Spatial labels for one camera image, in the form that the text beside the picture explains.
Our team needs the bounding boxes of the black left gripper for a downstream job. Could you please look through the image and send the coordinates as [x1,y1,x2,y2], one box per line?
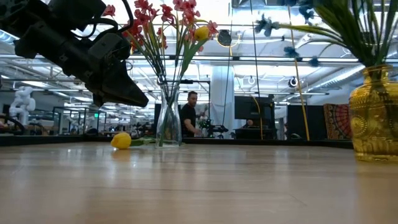
[14,21,150,108]

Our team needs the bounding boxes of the clear glass vase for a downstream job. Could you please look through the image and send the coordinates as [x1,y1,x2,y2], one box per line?
[155,81,183,148]

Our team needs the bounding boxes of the red artificial flower bunch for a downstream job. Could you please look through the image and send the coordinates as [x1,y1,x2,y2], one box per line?
[101,0,170,94]

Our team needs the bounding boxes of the pink artificial flower bunch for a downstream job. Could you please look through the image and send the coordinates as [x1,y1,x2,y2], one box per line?
[161,0,220,94]

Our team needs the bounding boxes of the blue artificial flower bunch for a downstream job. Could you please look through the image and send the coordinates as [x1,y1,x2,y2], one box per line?
[279,0,398,68]
[254,0,398,68]

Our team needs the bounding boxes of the yellow glass vase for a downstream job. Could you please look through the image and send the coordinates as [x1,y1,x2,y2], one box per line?
[348,64,398,162]

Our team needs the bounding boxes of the white robot figure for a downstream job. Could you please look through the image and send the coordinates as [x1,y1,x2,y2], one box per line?
[8,86,37,126]

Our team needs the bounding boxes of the black tripod device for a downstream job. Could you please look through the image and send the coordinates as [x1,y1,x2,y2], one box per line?
[198,119,229,139]

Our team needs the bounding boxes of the black monitor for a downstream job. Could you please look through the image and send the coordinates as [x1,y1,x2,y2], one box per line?
[234,95,276,121]

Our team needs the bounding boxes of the black partition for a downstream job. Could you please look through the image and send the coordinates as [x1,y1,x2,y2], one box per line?
[286,105,326,141]

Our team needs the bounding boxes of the patterned tapestry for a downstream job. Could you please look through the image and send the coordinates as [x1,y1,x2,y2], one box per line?
[323,103,354,141]

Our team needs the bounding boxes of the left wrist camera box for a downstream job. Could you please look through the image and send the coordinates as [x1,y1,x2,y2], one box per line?
[88,32,123,60]

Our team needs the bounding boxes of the black gantry frame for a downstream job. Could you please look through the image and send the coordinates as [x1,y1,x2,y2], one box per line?
[160,79,212,138]

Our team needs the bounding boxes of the hanging black cable reel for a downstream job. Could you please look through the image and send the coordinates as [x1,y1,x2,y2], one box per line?
[216,29,241,49]

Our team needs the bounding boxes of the black cable with coil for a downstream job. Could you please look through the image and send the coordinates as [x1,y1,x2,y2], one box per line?
[249,0,262,141]

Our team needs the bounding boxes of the yellow cable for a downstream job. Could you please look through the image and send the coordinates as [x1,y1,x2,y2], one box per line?
[286,6,311,141]
[252,95,264,140]

